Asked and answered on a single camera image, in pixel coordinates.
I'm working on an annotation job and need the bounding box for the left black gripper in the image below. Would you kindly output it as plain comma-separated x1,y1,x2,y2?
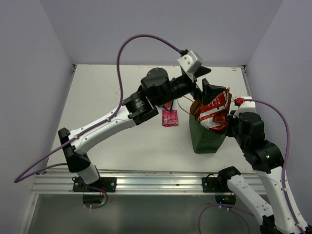
156,66,226,107

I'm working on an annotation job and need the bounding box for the red Doritos bag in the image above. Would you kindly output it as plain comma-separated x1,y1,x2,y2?
196,88,232,134

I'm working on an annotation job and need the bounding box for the blue chips bag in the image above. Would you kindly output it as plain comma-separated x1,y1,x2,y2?
161,101,174,112

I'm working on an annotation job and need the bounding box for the green paper bag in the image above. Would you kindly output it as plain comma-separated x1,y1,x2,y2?
177,99,226,154

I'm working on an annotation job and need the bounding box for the small pink candy packet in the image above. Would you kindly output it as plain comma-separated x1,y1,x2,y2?
161,110,179,127

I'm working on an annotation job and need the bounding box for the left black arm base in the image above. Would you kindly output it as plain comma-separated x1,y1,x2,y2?
72,170,117,193

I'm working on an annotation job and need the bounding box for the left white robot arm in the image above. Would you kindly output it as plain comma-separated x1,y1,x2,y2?
58,66,226,192

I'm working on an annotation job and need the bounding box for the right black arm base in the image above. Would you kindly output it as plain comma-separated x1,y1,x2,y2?
201,166,241,193

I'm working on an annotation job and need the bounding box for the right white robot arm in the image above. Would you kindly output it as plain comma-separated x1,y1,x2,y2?
217,111,312,234

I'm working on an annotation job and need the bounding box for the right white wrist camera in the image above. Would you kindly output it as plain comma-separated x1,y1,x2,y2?
234,96,256,118

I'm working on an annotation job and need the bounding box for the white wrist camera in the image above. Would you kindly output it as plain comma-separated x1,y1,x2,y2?
234,96,256,118
177,51,202,75

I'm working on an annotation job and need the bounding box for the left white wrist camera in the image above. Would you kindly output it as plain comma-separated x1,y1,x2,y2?
177,51,202,75

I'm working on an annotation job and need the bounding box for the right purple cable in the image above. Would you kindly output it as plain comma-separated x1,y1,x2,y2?
197,97,310,234

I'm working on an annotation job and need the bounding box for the aluminium front rail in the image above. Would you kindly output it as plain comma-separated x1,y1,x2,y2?
30,169,269,195

